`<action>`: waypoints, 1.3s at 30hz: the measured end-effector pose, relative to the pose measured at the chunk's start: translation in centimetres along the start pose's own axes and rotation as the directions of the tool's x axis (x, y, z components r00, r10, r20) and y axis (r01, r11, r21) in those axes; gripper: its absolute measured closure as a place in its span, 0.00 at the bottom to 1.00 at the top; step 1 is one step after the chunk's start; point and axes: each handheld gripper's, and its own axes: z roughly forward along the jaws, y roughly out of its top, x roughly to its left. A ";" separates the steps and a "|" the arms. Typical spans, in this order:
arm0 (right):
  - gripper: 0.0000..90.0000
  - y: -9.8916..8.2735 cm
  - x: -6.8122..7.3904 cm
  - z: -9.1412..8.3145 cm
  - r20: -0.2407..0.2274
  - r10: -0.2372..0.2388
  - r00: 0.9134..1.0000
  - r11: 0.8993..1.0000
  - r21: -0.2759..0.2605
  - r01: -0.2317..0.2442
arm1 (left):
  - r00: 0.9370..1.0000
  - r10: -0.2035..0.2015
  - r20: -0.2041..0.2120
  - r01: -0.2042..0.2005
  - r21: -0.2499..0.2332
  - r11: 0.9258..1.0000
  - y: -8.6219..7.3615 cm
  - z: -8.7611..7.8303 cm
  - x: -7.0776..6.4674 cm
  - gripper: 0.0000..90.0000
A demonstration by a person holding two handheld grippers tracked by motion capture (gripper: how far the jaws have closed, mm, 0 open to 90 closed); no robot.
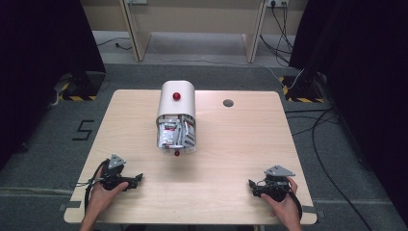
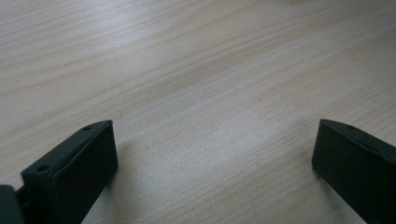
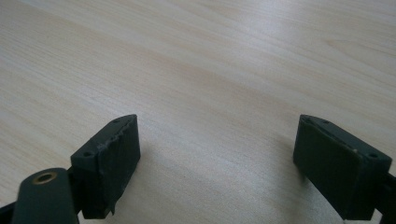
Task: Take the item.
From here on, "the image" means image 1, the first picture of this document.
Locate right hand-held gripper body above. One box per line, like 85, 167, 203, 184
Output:
255, 165, 296, 203

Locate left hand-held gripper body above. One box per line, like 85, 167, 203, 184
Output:
101, 153, 140, 192

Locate white cylindrical bin with packets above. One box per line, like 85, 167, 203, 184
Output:
155, 80, 197, 158

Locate person's left hand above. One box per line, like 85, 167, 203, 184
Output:
86, 167, 129, 214

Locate person's right hand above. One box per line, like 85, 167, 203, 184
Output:
260, 176, 303, 223

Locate pile of silver packets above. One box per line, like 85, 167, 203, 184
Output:
157, 115, 196, 150

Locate black stand base hazard tape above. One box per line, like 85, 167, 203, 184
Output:
278, 74, 326, 104
57, 70, 107, 102

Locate black curtain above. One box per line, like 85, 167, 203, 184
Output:
288, 0, 408, 225
0, 0, 107, 171

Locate right hand-held gripper black cable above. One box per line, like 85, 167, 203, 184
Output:
288, 189, 304, 221

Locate hand-held gripper black cable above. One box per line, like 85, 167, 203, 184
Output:
288, 189, 304, 221
84, 159, 111, 214

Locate left hand-held gripper black cable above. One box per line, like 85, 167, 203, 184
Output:
84, 159, 111, 214

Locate black floor cables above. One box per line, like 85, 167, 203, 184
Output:
284, 108, 375, 231

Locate black floor cable with plug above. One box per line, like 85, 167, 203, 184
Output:
96, 37, 134, 52

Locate black cables from wall socket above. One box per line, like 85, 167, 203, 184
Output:
259, 2, 295, 67

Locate white wall socket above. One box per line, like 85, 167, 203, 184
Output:
266, 0, 290, 9

